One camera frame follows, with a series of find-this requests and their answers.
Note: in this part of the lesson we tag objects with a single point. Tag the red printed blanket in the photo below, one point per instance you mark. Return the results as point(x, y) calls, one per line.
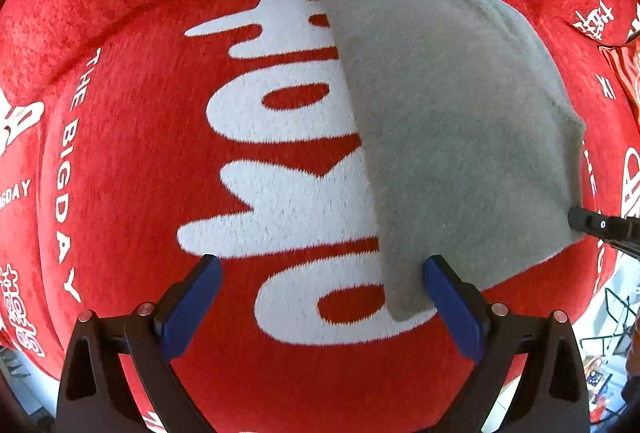
point(125, 163)

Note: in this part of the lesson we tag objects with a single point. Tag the grey shirt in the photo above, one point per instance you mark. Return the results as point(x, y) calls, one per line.
point(450, 113)

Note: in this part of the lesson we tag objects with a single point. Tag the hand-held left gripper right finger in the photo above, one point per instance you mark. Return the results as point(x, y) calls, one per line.
point(452, 308)

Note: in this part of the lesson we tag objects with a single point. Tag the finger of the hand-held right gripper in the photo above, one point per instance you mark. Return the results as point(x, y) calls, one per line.
point(607, 228)

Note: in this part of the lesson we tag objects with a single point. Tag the black metal rack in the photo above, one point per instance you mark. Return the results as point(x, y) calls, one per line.
point(620, 323)

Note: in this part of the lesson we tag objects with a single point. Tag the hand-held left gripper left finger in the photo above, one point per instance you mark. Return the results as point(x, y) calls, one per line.
point(192, 308)

